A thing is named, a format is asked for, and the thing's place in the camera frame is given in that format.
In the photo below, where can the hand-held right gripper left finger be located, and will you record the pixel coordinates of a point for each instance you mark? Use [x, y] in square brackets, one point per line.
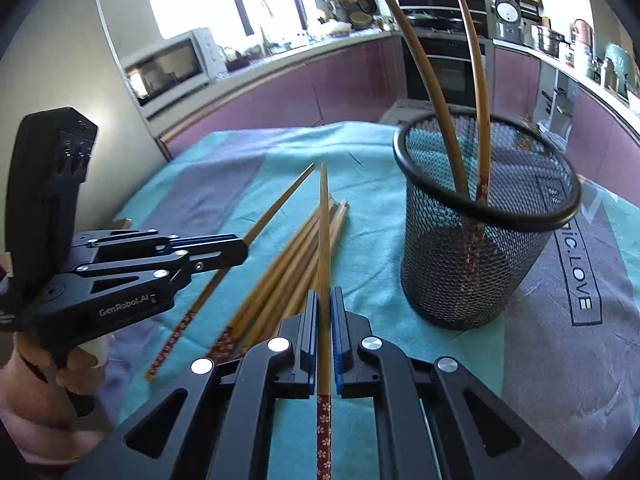
[312, 345]

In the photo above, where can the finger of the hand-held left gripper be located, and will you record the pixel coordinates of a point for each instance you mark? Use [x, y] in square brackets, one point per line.
[145, 241]
[125, 295]

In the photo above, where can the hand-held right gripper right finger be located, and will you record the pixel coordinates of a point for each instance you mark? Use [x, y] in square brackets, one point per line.
[339, 345]

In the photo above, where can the bundle of wooden chopsticks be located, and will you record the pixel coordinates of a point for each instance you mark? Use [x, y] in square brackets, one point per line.
[280, 280]

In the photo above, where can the red-tipped wooden chopstick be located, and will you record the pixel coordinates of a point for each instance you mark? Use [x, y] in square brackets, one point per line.
[481, 90]
[420, 55]
[325, 260]
[270, 215]

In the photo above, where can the black mesh utensil holder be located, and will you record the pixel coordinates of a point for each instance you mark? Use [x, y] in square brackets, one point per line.
[450, 280]

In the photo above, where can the person's left hand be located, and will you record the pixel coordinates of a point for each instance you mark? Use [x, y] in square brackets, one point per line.
[80, 375]

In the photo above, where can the teal and purple tablecloth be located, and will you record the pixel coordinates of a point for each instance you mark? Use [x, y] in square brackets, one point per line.
[200, 185]

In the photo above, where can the white microwave oven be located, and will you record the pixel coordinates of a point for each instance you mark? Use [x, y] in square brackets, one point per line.
[170, 65]

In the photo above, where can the purple kitchen cabinets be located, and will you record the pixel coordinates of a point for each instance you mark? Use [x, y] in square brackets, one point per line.
[300, 95]

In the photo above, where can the black built-in oven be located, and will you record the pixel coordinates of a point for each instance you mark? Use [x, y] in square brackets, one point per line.
[450, 70]

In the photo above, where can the silver rice cooker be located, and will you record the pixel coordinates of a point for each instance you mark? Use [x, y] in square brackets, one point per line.
[509, 19]

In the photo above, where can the steel cooking pot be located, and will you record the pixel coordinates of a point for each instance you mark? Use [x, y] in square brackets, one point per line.
[545, 40]

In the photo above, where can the pink kettle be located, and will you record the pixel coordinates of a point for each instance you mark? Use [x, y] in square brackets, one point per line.
[584, 40]

